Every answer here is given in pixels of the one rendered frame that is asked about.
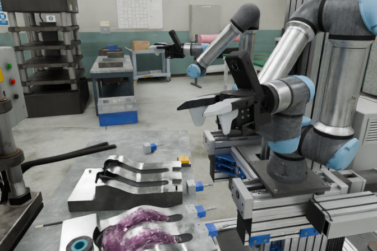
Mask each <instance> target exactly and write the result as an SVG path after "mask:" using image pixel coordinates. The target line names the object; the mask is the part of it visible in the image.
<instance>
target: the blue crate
mask: <svg viewBox="0 0 377 251"><path fill-rule="evenodd" d="M98 115H99V124H100V126H101V127H102V126H113V125H120V124H131V123H138V118H137V110H134V111H122V112H115V113H103V114H98Z"/></svg>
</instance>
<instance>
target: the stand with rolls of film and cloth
mask: <svg viewBox="0 0 377 251"><path fill-rule="evenodd" d="M218 35H219V34H215V35H199V37H198V34H195V43H198V42H199V43H212V42H213V41H214V39H215V38H216V37H217V36H218ZM239 41H240V35H239V36H238V37H236V38H235V40H234V41H233V42H239ZM232 51H239V47H235V48H225V50H224V51H223V52H222V53H221V54H220V55H219V56H218V57H217V58H216V59H221V58H223V56H222V54H229V53H231V52H232ZM223 71H224V64H220V65H213V66H208V68H207V69H206V73H212V72H223ZM191 85H194V86H196V87H198V88H202V86H199V85H198V84H197V78H195V83H193V82H191Z"/></svg>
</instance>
